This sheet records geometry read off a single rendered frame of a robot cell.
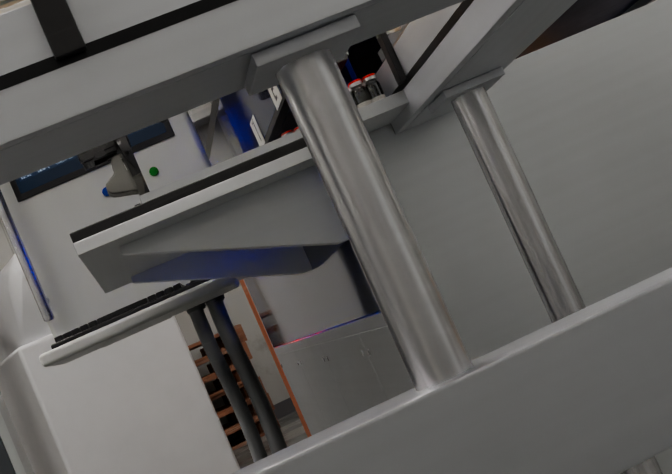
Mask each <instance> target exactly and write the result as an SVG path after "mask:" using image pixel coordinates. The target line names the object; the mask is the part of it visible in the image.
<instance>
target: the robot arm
mask: <svg viewBox="0 0 672 474"><path fill-rule="evenodd" d="M77 156H78V159H79V161H80V163H81V164H82V165H83V167H84V169H85V171H86V170H88V169H90V168H93V167H95V166H96V167H97V166H100V165H102V164H104V163H107V162H108V160H110V159H111V165H112V169H113V172H114V174H113V176H112V177H111V178H110V179H109V180H108V181H107V183H106V189H107V192H108V194H109V195H110V196H111V197H113V198H117V197H123V196H129V195H135V194H139V195H143V194H145V193H148V192H150V191H149V189H148V187H147V184H146V182H145V179H144V177H143V175H142V173H141V170H140V168H139V165H138V163H137V161H136V159H135V156H134V154H133V152H132V150H131V144H130V141H129V139H128V136H127V135H126V136H123V137H121V138H118V139H116V140H113V141H111V142H108V143H106V144H103V145H101V146H98V147H96V148H93V149H91V150H88V151H85V152H83V153H80V154H78V155H77ZM121 158H122V159H121ZM124 164H125V166H126V168H127V170H126V168H125V166H124Z"/></svg>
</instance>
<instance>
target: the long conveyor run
mask: <svg viewBox="0 0 672 474"><path fill-rule="evenodd" d="M20 1H23V0H0V9H1V8H4V7H6V6H9V5H12V4H15V3H17V2H20ZM462 1H465V0H26V1H23V2H20V3H18V4H15V5H12V6H9V7H7V8H4V9H1V10H0V185H3V184H5V183H8V182H10V181H13V180H15V179H18V178H20V177H23V176H25V175H28V174H30V173H33V172H35V171H38V170H40V169H43V168H45V167H48V166H50V165H53V164H55V163H58V162H60V161H63V160H65V159H68V158H70V157H73V156H75V155H78V154H80V153H83V152H85V151H88V150H91V149H93V148H96V147H98V146H101V145H103V144H106V143H108V142H111V141H113V140H116V139H118V138H121V137H123V136H126V135H128V134H131V133H133V132H136V131H138V130H141V129H143V128H146V127H148V126H151V125H153V124H156V123H158V122H161V121H163V120H166V119H168V118H171V117H173V116H176V115H178V114H181V113H183V112H186V111H188V110H191V109H193V108H196V107H199V106H201V105H204V104H206V103H209V102H211V101H214V100H216V99H219V98H221V97H224V96H226V95H229V94H231V93H234V92H236V91H239V90H241V89H244V88H245V85H244V84H245V80H246V76H247V72H248V68H249V64H250V60H251V55H252V54H253V53H256V52H258V51H261V50H263V49H266V48H268V47H271V46H274V45H276V44H279V43H281V42H284V41H286V40H289V39H291V38H294V37H297V36H299V35H302V34H304V33H307V32H309V31H312V30H314V29H317V28H319V27H322V26H325V25H327V24H330V23H332V22H335V21H337V20H340V19H342V18H345V17H348V16H350V15H353V14H355V15H356V16H357V19H358V21H359V23H360V28H359V30H358V32H357V34H356V36H355V38H354V40H353V42H352V44H351V45H350V46H352V45H354V44H357V43H359V42H362V41H364V40H367V39H369V38H372V37H374V36H377V35H379V34H382V33H384V32H387V31H389V30H392V29H394V28H397V27H399V26H402V25H404V24H407V23H409V22H412V21H414V20H417V19H420V18H422V17H425V16H427V15H430V14H432V13H435V12H437V11H440V10H442V9H445V8H447V7H450V6H452V5H455V4H457V3H460V2H462Z"/></svg>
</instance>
